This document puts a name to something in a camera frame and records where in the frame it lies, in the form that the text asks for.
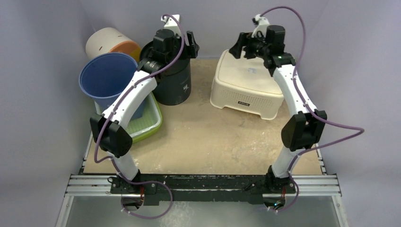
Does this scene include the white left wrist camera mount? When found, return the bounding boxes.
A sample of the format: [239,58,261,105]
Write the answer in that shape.
[161,14,181,35]

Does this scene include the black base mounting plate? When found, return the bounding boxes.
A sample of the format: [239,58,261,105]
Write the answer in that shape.
[107,174,296,207]

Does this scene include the cream plastic laundry basket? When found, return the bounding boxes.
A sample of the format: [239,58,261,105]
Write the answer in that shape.
[210,50,284,120]

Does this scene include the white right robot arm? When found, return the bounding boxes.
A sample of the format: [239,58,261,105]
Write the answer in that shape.
[229,25,327,192]

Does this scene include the light blue plastic bucket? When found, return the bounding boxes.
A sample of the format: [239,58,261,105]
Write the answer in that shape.
[78,52,138,110]

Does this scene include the white cylinder container orange-yellow lid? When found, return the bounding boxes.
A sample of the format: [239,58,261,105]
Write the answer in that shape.
[85,27,141,62]

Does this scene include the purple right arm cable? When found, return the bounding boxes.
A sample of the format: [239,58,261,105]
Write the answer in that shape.
[257,5,365,214]

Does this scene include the aluminium frame rails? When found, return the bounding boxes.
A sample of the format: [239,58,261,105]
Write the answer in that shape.
[55,94,349,227]

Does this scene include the green tray with white strainer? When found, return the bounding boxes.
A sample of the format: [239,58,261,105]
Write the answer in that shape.
[94,92,163,144]

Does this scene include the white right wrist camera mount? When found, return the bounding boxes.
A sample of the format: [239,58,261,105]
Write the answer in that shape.
[251,14,270,38]

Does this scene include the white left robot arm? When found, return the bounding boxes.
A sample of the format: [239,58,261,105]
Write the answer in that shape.
[90,29,200,193]

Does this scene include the dark navy cylindrical bin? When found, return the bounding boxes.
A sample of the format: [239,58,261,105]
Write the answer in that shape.
[138,42,191,106]

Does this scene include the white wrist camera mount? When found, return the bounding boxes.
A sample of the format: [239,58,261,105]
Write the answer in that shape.
[251,14,270,38]
[161,14,181,35]

